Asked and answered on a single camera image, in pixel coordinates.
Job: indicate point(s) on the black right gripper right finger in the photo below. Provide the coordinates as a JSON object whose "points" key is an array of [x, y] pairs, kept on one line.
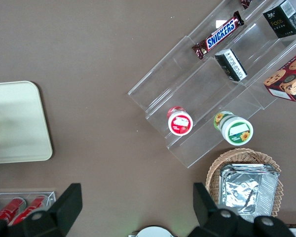
{"points": [[207, 212]]}

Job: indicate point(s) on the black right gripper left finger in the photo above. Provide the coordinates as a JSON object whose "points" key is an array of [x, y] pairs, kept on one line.
{"points": [[64, 209]]}

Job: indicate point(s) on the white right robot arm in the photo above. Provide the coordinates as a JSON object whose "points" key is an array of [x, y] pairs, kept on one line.
{"points": [[153, 232]]}

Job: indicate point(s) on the aluminium foil tray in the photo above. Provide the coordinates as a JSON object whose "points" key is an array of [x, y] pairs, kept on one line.
{"points": [[244, 190]]}

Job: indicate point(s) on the light tan wicker basket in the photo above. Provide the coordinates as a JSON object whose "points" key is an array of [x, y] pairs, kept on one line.
{"points": [[236, 154]]}

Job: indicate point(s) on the cream plastic serving tray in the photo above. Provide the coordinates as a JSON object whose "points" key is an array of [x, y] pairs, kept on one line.
{"points": [[22, 123]]}

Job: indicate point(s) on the clear acrylic bottle rack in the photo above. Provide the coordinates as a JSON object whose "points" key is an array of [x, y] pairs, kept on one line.
{"points": [[50, 197]]}

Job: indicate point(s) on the green lid sunflower cup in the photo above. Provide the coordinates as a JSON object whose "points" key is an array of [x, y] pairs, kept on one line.
{"points": [[238, 130]]}

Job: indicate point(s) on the red lid strawberry cup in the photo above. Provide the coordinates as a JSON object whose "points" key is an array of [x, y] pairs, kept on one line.
{"points": [[180, 123]]}

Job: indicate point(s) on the clear acrylic stepped shelf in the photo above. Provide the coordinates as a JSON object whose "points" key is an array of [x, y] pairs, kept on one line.
{"points": [[187, 81]]}

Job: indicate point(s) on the small black carton box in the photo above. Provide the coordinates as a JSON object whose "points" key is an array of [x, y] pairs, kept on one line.
{"points": [[281, 22], [230, 65]]}

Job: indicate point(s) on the red chocolate chip cookie box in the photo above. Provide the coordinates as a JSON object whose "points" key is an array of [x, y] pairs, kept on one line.
{"points": [[291, 79]]}

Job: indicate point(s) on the Snickers chocolate bar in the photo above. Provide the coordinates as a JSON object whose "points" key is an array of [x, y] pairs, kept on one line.
{"points": [[220, 35], [245, 3]]}

